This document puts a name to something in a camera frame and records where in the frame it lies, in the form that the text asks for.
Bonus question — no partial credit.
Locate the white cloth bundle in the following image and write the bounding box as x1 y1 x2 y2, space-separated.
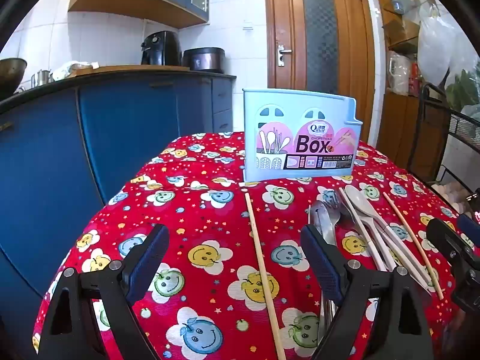
52 61 99 81

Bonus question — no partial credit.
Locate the black air fryer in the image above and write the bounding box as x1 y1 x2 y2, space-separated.
140 31 182 66

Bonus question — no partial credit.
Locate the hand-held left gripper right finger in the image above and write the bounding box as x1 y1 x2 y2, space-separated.
300 224 436 360

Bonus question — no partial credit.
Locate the metal fork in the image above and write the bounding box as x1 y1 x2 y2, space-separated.
325 200 343 233

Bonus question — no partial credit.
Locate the light blue utensil box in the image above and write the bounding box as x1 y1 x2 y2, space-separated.
242 88 364 182

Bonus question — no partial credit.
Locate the wooden door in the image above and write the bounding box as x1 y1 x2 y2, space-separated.
264 0 376 147

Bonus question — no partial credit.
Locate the white plastic spoon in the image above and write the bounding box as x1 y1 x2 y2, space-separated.
344 185 432 289

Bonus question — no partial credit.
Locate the clear plastic jug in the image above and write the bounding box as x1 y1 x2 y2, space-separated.
388 50 411 94

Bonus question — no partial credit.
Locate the dark rice cooker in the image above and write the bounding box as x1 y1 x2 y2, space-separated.
183 47 226 74

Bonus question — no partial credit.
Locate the metal kettle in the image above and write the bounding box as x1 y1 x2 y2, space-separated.
30 69 53 87

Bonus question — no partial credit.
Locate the red smiley printed tablecloth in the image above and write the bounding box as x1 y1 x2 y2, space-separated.
32 131 466 360

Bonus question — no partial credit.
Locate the bag of green vegetables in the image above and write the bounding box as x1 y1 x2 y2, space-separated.
444 69 480 111

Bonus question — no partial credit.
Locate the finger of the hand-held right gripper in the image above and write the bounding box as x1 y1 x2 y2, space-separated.
427 218 475 267
457 213 480 248

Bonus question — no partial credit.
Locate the dark wok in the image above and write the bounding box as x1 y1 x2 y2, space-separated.
0 58 28 100

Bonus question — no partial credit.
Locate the wooden chopstick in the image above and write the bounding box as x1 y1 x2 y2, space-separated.
244 193 287 360
382 192 445 301

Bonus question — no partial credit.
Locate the pile of eggs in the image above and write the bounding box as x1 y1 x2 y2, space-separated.
431 180 473 214

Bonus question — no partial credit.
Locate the white plastic bag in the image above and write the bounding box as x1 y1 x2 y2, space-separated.
417 4 477 87

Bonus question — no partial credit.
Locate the blue base cabinet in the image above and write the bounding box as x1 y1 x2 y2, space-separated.
0 65 237 360

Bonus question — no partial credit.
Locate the wooden shelf unit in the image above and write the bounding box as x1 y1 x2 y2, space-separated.
373 0 451 181

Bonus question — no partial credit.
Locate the black wire rack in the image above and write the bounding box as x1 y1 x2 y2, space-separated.
416 82 480 211

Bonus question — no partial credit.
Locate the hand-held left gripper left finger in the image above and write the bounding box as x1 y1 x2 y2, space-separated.
37 224 170 360

